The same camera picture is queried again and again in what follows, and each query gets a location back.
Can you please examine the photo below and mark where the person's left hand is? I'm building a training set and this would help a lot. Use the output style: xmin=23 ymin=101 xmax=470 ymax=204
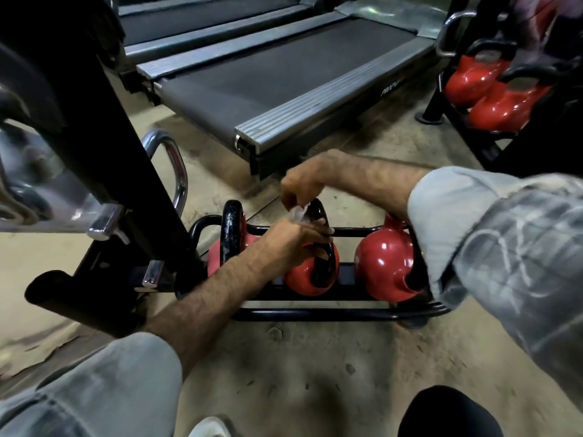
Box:
xmin=254 ymin=218 xmax=336 ymax=279

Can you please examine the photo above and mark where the person's right hand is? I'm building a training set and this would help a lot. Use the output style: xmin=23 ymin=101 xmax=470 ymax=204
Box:
xmin=280 ymin=150 xmax=343 ymax=214

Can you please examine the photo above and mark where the white wiping cloth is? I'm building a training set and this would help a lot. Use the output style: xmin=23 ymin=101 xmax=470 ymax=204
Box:
xmin=287 ymin=202 xmax=316 ymax=224

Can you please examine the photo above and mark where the red kettlebell with black handle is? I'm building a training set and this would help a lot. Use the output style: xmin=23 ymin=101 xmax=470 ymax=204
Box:
xmin=354 ymin=213 xmax=429 ymax=304
xmin=284 ymin=198 xmax=341 ymax=297
xmin=207 ymin=199 xmax=259 ymax=279
xmin=445 ymin=38 xmax=518 ymax=108
xmin=468 ymin=63 xmax=572 ymax=133

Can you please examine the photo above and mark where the person's right forearm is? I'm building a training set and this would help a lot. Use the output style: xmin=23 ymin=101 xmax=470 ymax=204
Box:
xmin=336 ymin=149 xmax=432 ymax=220

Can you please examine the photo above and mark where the person's left forearm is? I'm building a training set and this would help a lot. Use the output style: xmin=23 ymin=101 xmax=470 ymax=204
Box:
xmin=143 ymin=243 xmax=274 ymax=378

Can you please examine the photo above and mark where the black tubular kettlebell rack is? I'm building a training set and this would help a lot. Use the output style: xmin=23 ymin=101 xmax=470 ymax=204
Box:
xmin=175 ymin=215 xmax=452 ymax=330

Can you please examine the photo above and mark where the grey treadmill with black belt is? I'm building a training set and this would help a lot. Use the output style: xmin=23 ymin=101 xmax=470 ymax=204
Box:
xmin=118 ymin=0 xmax=340 ymax=65
xmin=136 ymin=10 xmax=439 ymax=180

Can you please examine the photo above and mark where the grey long-sleeved shirt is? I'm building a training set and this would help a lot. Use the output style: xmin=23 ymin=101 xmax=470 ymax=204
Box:
xmin=0 ymin=166 xmax=583 ymax=437

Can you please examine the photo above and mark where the person's black trouser leg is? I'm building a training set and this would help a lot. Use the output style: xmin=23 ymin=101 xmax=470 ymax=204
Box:
xmin=397 ymin=385 xmax=504 ymax=437

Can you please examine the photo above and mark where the white shoe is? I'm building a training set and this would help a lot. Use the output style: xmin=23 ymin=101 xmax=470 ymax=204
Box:
xmin=188 ymin=416 xmax=234 ymax=437

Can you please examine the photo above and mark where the chrome curved handle bar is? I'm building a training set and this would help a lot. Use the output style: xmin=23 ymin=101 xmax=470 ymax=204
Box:
xmin=141 ymin=129 xmax=189 ymax=220

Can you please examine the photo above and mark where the black gym machine frame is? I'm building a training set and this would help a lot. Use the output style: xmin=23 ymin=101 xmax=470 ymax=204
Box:
xmin=0 ymin=0 xmax=206 ymax=339

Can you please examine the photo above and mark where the black storage rack with chrome rail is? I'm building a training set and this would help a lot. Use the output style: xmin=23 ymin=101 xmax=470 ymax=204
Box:
xmin=415 ymin=0 xmax=583 ymax=180

